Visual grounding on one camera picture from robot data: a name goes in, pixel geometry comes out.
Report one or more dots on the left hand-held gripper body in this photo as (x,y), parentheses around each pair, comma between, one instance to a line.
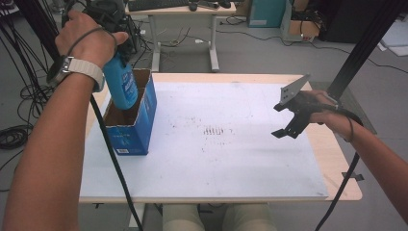
(109,14)

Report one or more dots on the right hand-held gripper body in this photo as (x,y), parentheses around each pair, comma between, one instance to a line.
(304,106)

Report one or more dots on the blue bottle with white cap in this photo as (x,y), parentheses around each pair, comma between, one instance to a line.
(120,86)

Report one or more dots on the blue cardboard box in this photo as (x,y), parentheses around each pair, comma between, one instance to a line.
(134,134)

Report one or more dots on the person's right hand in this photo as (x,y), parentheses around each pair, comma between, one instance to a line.
(330,120)

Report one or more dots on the person's left hand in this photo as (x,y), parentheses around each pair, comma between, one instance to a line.
(85,41)

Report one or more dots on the black computer tower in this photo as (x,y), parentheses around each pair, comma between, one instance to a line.
(135,32)

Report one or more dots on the wristwatch with beige band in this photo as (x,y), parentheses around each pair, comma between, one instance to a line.
(83,69)

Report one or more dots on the black keyboard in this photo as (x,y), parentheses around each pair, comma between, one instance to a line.
(157,4)

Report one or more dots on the white desk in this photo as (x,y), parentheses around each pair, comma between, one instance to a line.
(179,10)

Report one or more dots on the black tape strip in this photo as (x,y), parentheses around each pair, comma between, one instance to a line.
(351,175)

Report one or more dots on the brown cardboard box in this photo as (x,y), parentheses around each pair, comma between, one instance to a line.
(304,29)

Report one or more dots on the white table mat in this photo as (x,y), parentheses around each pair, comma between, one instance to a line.
(224,160)

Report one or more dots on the black computer mouse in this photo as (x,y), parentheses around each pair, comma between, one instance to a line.
(192,7)

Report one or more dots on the teal box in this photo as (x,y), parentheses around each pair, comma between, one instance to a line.
(266,12)

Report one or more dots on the black cabinet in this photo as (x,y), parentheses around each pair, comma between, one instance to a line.
(349,19)

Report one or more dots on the person's right leg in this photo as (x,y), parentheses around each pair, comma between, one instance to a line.
(247,219)

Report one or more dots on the person's leg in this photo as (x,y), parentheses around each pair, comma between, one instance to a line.
(183,219)
(247,219)

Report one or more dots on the white sheets on floor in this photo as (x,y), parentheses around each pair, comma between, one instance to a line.
(396,38)

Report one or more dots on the person's left leg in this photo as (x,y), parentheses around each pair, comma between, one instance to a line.
(183,219)

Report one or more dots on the white table leg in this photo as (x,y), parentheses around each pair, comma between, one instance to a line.
(138,215)

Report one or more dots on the black metal post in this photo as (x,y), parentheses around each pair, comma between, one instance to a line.
(32,19)
(362,48)

